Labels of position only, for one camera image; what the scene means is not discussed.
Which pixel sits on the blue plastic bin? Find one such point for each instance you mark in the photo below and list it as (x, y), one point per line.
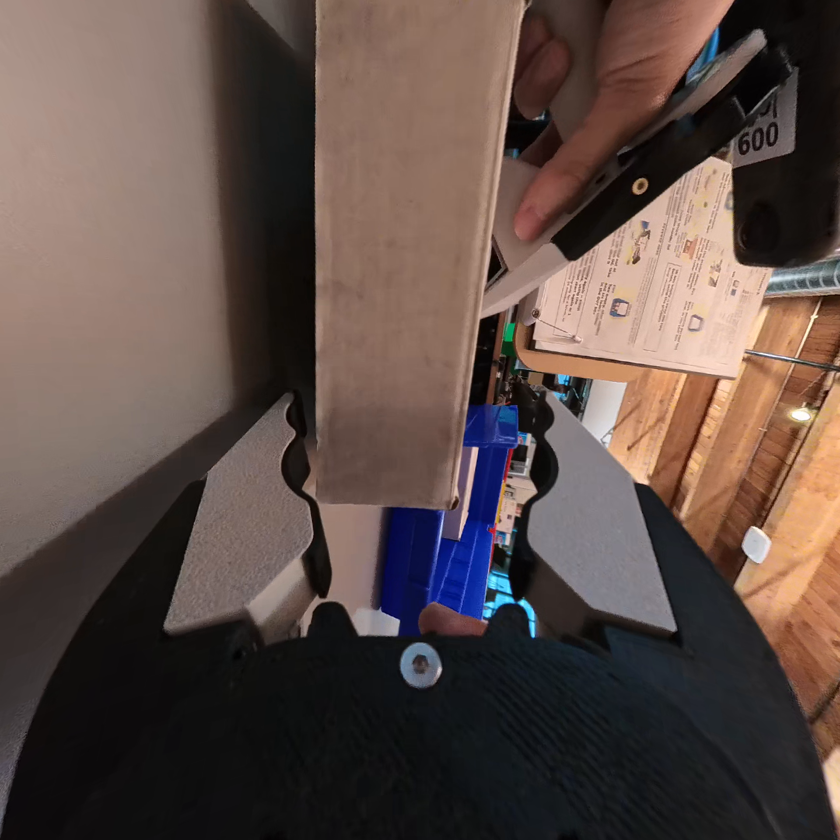
(420, 558)

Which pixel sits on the silver ventilation duct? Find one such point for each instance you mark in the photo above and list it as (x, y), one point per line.
(804, 279)

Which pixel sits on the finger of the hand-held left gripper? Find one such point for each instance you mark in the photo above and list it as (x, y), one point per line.
(518, 262)

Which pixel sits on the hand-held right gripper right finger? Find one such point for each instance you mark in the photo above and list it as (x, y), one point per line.
(597, 544)

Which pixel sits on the printed instruction sheet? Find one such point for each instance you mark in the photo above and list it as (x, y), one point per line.
(656, 308)

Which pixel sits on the ceiling spotlight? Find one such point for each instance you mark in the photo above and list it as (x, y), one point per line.
(800, 414)

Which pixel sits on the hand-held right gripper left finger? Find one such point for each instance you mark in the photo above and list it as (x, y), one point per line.
(243, 538)

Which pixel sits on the person's left hand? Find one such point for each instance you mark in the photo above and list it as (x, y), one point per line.
(643, 65)

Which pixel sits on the white ceiling device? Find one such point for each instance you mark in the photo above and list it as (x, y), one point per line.
(756, 546)

